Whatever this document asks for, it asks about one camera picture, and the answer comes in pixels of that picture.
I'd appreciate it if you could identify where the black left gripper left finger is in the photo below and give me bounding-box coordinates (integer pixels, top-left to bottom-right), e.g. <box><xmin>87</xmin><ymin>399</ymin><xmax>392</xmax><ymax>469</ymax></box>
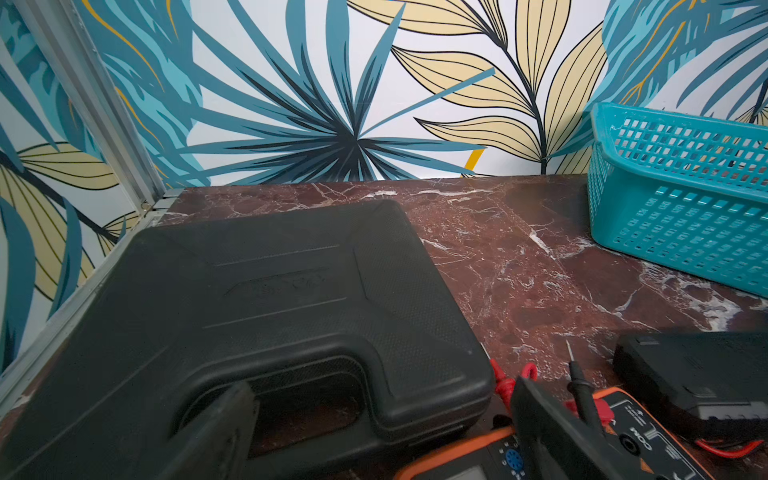
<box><xmin>157</xmin><ymin>382</ymin><xmax>259</xmax><ymax>479</ymax></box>

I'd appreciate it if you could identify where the teal plastic basket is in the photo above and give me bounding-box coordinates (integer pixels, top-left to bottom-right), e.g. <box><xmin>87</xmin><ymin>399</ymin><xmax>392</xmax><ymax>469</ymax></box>
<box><xmin>587</xmin><ymin>103</ymin><xmax>767</xmax><ymax>296</ymax></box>

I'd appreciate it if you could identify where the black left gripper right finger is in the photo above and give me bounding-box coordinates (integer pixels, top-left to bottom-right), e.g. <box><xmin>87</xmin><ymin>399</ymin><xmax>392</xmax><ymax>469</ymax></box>
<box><xmin>511</xmin><ymin>377</ymin><xmax>630</xmax><ymax>479</ymax></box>

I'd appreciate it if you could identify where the black plastic tool case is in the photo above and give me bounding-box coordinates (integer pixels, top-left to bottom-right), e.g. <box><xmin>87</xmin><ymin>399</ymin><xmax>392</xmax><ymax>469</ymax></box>
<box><xmin>1</xmin><ymin>200</ymin><xmax>494</xmax><ymax>479</ymax></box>

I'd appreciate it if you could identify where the black multimeter back side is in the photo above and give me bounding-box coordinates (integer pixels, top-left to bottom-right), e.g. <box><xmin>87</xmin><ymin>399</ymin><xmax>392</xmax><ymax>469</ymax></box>
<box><xmin>613</xmin><ymin>332</ymin><xmax>767</xmax><ymax>442</ymax></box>

